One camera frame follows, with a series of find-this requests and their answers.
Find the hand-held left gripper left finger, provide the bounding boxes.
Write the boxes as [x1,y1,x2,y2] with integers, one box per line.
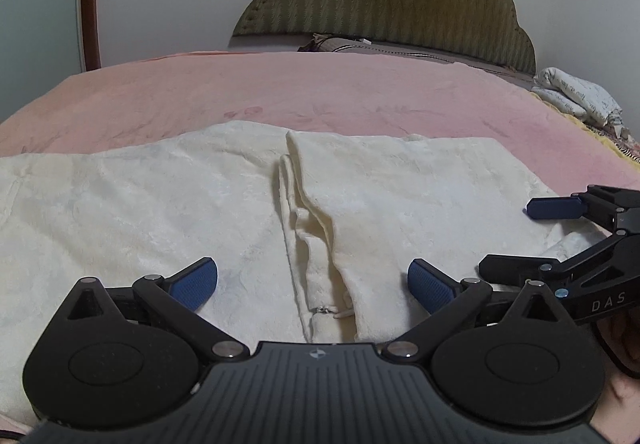
[65,257,251,364]

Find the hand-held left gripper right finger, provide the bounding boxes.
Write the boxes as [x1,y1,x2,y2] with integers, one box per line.
[381,258,568,365]

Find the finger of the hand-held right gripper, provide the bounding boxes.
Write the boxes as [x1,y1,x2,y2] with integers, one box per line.
[478,230,640,297]
[526,184,640,232]

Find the white pants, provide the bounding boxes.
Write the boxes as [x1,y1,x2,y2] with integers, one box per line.
[0,120,608,427]

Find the person's right hand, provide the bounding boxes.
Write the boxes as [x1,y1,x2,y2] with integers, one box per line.
[592,310,640,444]

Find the yellow quilt edge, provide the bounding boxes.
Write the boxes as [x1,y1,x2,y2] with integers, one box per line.
[530,88,640,167]

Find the white printed cloth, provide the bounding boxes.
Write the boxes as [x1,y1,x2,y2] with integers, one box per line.
[531,67,625,128]

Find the brown pillow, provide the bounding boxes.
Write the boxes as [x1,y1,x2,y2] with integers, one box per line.
[299,32,537,86]

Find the pink bed blanket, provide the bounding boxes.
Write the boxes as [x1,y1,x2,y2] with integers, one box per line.
[0,49,640,444]

